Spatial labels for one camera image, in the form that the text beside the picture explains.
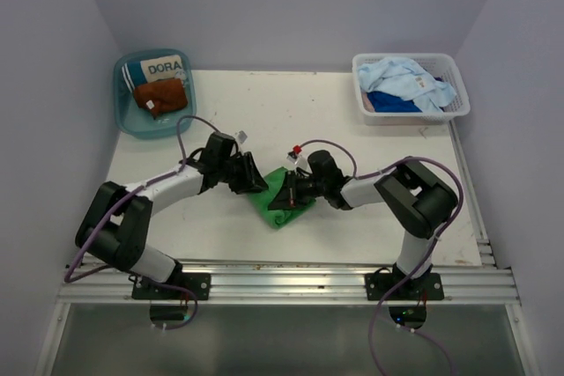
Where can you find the blue plastic tub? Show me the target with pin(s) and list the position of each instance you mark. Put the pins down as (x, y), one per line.
(136, 121)

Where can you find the aluminium mounting rail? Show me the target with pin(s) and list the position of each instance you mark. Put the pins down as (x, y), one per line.
(308, 284)

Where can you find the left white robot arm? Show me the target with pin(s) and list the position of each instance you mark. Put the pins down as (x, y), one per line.
(116, 225)

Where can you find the white plastic basket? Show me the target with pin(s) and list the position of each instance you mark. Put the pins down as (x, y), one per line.
(440, 66)

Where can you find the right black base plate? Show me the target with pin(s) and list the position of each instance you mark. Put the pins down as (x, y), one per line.
(426, 287)

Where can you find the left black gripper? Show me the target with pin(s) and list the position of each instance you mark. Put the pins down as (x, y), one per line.
(251, 180)

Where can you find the dark blue towel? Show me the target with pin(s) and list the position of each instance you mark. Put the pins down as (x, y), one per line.
(386, 103)

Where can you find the Dora printed rolled towel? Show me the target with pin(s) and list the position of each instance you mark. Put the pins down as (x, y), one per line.
(138, 73)

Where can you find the light blue towel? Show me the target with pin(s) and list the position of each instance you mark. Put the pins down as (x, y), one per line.
(405, 78)

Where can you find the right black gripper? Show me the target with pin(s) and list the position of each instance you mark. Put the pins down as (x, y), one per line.
(288, 196)

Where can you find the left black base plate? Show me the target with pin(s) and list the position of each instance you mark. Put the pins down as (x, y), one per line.
(182, 286)

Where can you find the brown rolled towel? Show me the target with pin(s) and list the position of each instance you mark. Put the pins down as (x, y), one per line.
(161, 97)

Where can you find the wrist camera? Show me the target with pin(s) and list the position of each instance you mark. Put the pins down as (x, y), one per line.
(240, 137)
(298, 159)

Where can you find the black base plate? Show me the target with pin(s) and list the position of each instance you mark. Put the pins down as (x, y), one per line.
(182, 286)
(426, 287)

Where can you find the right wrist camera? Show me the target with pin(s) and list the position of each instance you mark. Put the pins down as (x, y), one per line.
(298, 159)

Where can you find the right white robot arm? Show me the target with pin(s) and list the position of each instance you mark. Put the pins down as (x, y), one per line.
(421, 202)

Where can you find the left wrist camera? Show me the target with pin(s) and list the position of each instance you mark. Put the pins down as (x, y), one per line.
(240, 137)

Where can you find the pink towel in basket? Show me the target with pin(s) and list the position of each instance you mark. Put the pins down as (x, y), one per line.
(367, 103)

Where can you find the green microfiber towel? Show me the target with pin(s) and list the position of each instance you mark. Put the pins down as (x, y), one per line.
(276, 219)

